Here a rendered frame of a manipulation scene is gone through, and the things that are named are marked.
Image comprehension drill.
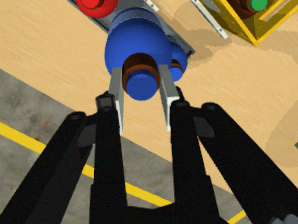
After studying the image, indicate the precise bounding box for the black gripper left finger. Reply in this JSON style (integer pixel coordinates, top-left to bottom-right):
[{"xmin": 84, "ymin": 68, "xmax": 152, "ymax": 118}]
[{"xmin": 0, "ymin": 67, "xmax": 128, "ymax": 224}]

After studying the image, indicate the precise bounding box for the grey flat tray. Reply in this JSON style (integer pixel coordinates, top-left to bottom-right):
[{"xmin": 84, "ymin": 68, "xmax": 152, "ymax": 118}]
[{"xmin": 67, "ymin": 0, "xmax": 196, "ymax": 59}]

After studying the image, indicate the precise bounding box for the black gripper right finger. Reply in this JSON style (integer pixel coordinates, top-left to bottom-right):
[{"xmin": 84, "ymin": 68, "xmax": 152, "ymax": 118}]
[{"xmin": 159, "ymin": 64, "xmax": 298, "ymax": 224}]

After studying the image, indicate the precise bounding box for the blue bottle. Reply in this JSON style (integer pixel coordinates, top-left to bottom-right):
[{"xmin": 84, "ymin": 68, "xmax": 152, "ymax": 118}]
[
  {"xmin": 104, "ymin": 7, "xmax": 172, "ymax": 101},
  {"xmin": 167, "ymin": 35, "xmax": 188, "ymax": 82}
]

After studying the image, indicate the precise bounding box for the brown bottle with green cap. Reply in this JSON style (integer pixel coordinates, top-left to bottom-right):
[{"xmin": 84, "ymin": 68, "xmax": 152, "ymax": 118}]
[{"xmin": 227, "ymin": 0, "xmax": 267, "ymax": 20}]

